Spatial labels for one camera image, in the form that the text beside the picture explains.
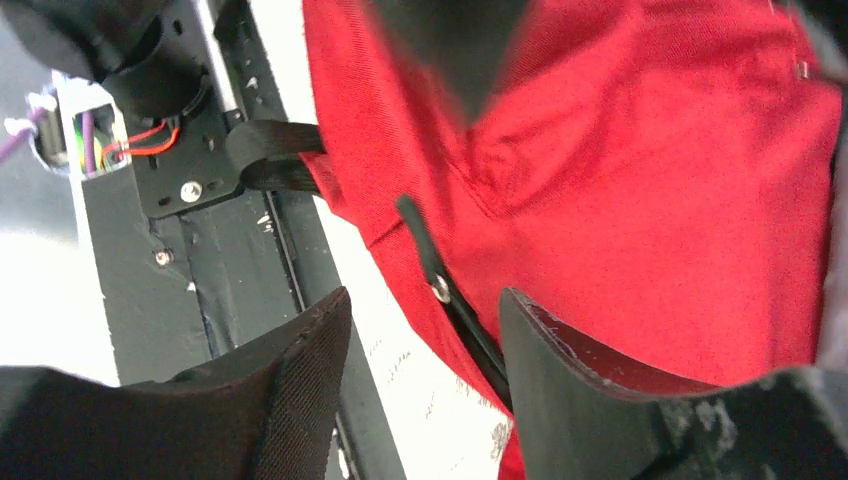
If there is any red student backpack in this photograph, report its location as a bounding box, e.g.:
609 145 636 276
253 1 847 479

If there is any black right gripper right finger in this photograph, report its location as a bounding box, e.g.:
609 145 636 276
499 289 847 479

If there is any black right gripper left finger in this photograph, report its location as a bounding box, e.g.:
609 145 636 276
1 288 352 479

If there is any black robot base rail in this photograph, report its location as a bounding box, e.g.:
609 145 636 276
0 0 409 480

